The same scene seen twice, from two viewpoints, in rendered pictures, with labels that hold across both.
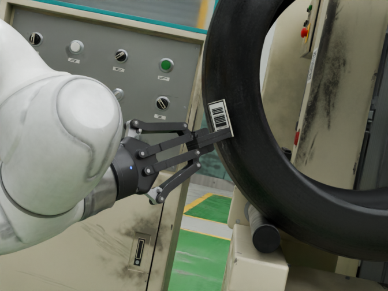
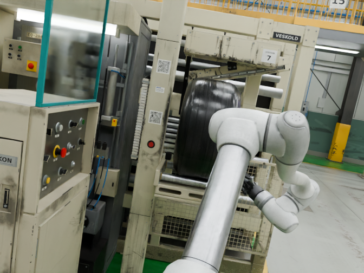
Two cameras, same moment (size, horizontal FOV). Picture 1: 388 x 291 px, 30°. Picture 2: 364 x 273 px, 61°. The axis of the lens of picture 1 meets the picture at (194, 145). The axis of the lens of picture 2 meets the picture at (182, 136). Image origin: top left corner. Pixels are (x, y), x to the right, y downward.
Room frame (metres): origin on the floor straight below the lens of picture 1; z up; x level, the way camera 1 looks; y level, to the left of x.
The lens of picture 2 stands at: (1.43, 1.56, 1.41)
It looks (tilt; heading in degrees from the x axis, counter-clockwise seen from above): 9 degrees down; 269
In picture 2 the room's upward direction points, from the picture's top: 10 degrees clockwise
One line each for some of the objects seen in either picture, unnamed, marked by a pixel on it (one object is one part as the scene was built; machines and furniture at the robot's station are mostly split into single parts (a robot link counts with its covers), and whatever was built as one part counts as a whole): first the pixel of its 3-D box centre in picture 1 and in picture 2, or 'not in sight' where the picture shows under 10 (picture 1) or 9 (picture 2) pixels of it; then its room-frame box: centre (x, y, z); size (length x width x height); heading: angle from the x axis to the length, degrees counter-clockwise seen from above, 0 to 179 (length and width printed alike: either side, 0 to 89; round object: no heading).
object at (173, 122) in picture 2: not in sight; (165, 135); (1.51, -0.68, 1.05); 0.20 x 0.15 x 0.30; 177
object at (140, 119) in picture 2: not in sight; (141, 119); (1.65, -0.26, 1.19); 0.05 x 0.04 x 0.48; 87
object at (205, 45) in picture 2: not in sight; (231, 51); (1.17, -0.58, 1.71); 0.61 x 0.25 x 0.15; 177
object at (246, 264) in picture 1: (254, 257); (187, 192); (1.32, -0.15, 0.83); 0.36 x 0.09 x 0.06; 177
